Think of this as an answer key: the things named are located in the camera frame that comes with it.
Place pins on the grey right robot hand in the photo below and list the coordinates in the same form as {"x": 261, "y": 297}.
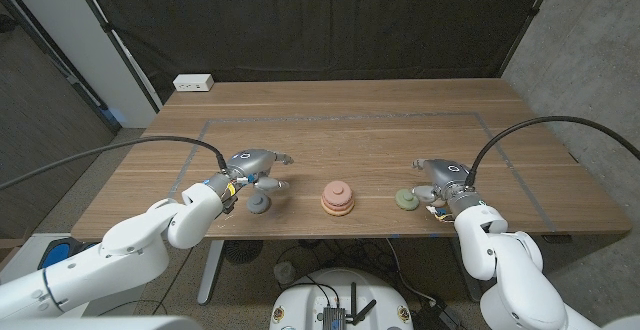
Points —
{"x": 447, "y": 172}

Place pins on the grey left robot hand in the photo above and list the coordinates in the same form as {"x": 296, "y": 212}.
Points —
{"x": 250, "y": 162}

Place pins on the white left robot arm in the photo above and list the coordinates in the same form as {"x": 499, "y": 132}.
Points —
{"x": 100, "y": 260}

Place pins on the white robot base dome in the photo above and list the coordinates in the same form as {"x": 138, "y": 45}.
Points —
{"x": 305, "y": 300}

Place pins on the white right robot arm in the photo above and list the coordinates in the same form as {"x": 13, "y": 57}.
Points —
{"x": 510, "y": 270}

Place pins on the black round floor fan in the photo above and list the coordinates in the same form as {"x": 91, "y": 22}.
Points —
{"x": 242, "y": 251}

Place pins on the white power strip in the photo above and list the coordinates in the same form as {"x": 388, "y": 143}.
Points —
{"x": 193, "y": 82}

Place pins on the white table leg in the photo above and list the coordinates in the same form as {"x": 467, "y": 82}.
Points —
{"x": 210, "y": 270}

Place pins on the grey round floor object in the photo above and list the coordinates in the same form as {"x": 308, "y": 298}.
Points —
{"x": 285, "y": 272}

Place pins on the black power adapter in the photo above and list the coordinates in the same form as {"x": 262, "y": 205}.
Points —
{"x": 432, "y": 316}

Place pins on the black backdrop curtain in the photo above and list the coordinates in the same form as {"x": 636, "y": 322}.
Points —
{"x": 320, "y": 20}

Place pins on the black backdrop stand pole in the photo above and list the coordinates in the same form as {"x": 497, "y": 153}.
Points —
{"x": 530, "y": 20}
{"x": 115, "y": 45}

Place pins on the radio box with black antennas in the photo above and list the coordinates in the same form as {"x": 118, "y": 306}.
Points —
{"x": 334, "y": 316}

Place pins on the blue foot pedal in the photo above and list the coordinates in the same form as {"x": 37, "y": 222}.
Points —
{"x": 60, "y": 251}

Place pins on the white robot torso edge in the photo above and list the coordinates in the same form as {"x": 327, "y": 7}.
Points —
{"x": 100, "y": 324}

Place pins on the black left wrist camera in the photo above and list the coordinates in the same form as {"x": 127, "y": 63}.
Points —
{"x": 230, "y": 205}

